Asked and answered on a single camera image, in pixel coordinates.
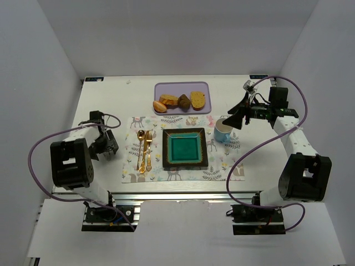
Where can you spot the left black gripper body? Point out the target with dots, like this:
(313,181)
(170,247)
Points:
(110,144)

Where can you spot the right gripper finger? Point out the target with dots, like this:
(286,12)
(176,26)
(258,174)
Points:
(244,102)
(235,120)

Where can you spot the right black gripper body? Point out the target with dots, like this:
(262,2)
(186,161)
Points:
(247,113)

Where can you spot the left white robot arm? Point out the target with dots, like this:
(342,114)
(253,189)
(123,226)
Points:
(71,159)

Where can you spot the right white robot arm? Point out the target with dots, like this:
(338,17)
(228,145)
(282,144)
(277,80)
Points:
(306,173)

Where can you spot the orange glazed bread roll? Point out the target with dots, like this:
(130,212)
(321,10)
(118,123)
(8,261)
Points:
(159,107)

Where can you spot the sliced baguette bread piece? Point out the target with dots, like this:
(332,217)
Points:
(168,100)

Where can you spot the light blue mug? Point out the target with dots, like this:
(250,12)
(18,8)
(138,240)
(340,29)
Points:
(222,133)

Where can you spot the gold spoon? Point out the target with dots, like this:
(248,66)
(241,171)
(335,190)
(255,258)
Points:
(141,137)

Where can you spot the animal print cloth placemat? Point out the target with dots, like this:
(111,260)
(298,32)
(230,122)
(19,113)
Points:
(221,156)

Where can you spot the gold fork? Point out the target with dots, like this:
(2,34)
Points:
(148,151)

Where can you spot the gold knife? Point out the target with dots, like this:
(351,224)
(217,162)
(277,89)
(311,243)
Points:
(142,166)

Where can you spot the dark brown chocolate bun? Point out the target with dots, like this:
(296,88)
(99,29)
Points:
(184,102)

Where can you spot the square teal black plate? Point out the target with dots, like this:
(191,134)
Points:
(184,147)

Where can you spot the lavender plastic tray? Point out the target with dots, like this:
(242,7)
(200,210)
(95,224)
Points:
(179,88)

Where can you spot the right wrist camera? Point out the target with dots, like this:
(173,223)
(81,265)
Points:
(249,87)

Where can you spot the aluminium frame rail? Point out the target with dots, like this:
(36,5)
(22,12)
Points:
(167,196)

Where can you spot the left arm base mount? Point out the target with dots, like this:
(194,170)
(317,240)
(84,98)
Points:
(98,219)

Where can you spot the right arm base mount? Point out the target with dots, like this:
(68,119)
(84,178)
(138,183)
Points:
(250,220)

